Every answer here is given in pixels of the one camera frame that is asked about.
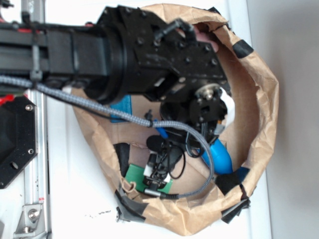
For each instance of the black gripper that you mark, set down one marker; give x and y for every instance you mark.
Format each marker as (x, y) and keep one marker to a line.
(203, 112)

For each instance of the green rectangular block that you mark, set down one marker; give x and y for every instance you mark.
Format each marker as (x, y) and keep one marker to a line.
(136, 174)

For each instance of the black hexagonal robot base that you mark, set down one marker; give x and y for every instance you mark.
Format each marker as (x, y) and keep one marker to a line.
(17, 138)

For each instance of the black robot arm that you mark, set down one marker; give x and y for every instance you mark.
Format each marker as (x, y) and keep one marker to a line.
(130, 64)

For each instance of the blue rectangular wooden block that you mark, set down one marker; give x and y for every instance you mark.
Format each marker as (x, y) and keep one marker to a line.
(125, 105)

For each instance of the brown paper bag bin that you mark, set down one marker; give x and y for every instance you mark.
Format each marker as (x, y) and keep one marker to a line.
(250, 139)

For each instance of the blue plastic bottle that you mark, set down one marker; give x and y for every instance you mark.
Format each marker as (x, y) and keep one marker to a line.
(221, 158)

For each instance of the pink plush bunny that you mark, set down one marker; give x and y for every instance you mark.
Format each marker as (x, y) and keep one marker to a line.
(203, 36)

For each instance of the aluminium extrusion rail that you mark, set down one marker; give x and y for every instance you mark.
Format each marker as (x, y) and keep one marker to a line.
(36, 173)

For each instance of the metal corner bracket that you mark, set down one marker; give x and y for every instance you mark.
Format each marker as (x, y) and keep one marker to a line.
(31, 223)

